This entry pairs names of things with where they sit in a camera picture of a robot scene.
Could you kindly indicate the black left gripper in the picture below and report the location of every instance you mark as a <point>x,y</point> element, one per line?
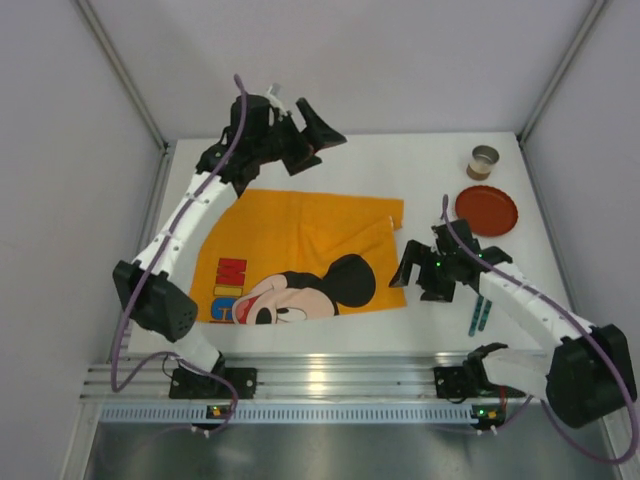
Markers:
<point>288,138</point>

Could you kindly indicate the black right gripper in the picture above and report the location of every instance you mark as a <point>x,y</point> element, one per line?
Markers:
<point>426,268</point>

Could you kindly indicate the orange cartoon mouse towel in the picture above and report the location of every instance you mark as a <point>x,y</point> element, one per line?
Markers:
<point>278,257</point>

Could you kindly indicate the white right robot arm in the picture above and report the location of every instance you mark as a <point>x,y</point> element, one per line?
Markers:
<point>582,372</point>

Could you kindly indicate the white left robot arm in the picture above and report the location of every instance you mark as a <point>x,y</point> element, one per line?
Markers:
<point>153,288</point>

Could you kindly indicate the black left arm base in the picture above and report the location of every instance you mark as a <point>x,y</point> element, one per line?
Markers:
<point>187,385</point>

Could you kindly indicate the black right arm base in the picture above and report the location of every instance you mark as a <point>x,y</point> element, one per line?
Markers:
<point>456,383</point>

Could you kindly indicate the red round plate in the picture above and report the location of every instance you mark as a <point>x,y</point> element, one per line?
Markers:
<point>489,211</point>

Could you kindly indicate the metal cup brown base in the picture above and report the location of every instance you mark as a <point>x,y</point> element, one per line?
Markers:
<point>483,160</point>

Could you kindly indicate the fork with teal handle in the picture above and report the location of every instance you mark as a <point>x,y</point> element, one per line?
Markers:
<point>476,316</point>

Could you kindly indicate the aluminium mounting rail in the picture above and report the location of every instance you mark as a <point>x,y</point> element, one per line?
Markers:
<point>322,377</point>

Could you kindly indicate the slotted grey cable duct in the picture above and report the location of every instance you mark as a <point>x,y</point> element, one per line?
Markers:
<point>274,413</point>

